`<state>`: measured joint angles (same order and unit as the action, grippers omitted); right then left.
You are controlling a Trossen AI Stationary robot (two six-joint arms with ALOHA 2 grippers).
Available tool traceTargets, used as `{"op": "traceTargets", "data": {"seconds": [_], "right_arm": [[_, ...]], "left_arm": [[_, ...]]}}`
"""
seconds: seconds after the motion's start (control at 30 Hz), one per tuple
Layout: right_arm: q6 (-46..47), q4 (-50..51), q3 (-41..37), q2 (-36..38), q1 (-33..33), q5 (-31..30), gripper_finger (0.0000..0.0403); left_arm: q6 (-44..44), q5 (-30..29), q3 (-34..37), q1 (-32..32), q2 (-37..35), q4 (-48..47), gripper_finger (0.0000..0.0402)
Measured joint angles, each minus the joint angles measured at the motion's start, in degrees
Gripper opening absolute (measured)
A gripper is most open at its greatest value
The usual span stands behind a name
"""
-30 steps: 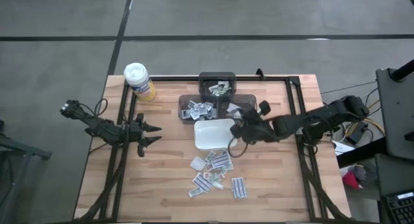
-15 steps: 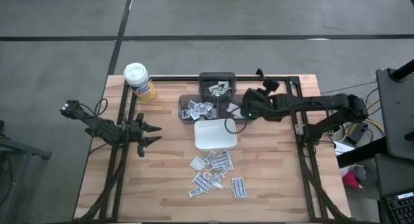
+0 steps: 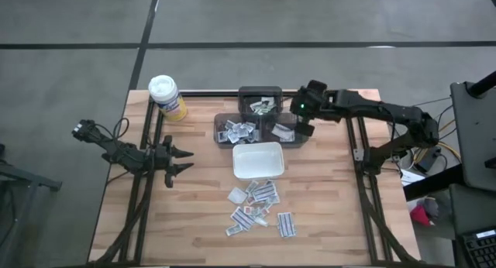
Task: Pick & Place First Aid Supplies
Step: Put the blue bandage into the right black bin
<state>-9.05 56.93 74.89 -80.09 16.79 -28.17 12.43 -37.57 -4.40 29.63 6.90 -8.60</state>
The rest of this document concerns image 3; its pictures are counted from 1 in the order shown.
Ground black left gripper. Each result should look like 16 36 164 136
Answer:
153 134 195 189

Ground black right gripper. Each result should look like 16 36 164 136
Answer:
289 79 335 124

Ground large translucent grey bin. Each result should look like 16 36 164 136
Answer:
213 112 310 149

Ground small translucent grey bin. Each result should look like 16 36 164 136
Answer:
237 85 284 121

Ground yellow white Lysol wipes canister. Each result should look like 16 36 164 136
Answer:
147 74 188 122

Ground white plastic bin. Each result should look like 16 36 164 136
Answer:
232 141 285 181

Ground blue-striped white bandage packet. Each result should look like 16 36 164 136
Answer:
252 181 278 202

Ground white paper sheet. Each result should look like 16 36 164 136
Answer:
398 168 426 187

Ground black power box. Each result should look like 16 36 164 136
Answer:
413 146 443 175

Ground red cloth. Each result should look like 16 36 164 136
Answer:
408 204 433 228

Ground grey metal stand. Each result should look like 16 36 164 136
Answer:
0 143 64 268

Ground dark grey side desk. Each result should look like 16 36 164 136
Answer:
449 70 496 192

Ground black keyboard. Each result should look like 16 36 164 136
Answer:
460 227 496 268

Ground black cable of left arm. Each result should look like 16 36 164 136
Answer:
95 117 130 142

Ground yellow cable bundle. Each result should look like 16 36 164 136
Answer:
414 119 462 163

